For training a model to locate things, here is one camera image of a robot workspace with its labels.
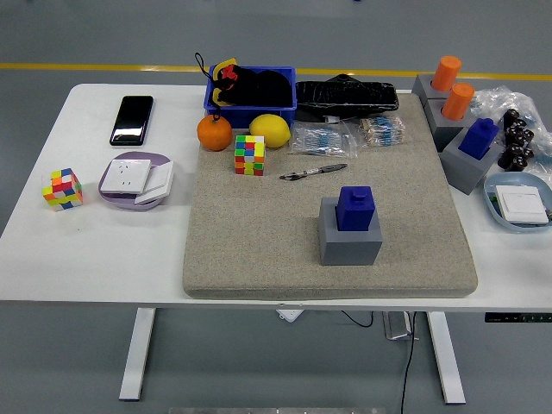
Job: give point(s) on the dark brown capacitor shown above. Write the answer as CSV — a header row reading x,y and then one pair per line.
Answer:
x,y
514,150
518,164
512,116
526,137
519,125
512,134
505,161
527,153

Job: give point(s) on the white power strip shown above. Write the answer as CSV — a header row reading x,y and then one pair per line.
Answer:
x,y
290,315

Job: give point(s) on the yellow lemon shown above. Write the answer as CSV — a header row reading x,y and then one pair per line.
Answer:
x,y
270,130

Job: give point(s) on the blue square seal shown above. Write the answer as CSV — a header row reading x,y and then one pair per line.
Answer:
x,y
354,211
478,139

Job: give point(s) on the blue plastic bin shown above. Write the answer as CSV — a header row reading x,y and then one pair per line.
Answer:
x,y
259,114

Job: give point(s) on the white table leg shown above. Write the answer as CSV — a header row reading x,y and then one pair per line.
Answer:
x,y
446,358
137,353

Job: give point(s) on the black table control panel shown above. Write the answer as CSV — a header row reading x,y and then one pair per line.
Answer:
x,y
517,318

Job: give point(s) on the grey seal holder block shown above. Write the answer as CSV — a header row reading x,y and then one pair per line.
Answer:
x,y
466,172
349,249
422,88
442,129

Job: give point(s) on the clear plastic bag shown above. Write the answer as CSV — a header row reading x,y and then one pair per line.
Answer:
x,y
504,101

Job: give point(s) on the light blue tray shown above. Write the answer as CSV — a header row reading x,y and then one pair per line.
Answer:
x,y
517,179

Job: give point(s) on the black smartphone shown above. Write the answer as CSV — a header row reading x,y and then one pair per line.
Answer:
x,y
132,120

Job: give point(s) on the white wall switch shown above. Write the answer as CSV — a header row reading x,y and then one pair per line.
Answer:
x,y
157,183

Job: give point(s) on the black silver pen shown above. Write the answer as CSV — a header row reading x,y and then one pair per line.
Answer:
x,y
315,171

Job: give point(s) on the white wall socket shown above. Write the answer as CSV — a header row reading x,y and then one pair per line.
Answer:
x,y
126,176

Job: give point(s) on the large bag of resistors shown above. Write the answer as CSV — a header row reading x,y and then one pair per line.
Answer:
x,y
323,140

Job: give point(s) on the small bag of resistors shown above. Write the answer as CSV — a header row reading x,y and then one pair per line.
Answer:
x,y
383,131

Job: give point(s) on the orange cylinder seal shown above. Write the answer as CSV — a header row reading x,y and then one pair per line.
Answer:
x,y
458,101
446,73

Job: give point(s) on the white switch panel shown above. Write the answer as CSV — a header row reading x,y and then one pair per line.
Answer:
x,y
522,205

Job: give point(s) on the scrambled magic cube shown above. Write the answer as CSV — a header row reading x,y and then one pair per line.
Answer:
x,y
249,155
62,190

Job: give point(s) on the grey-brown mat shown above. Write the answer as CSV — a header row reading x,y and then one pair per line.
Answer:
x,y
259,233

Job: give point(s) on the purple tray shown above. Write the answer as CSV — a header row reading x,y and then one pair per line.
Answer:
x,y
116,199

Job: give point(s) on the orange fruit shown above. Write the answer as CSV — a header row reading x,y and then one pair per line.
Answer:
x,y
215,133

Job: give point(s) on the yellow red toy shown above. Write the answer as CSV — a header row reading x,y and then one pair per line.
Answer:
x,y
221,67

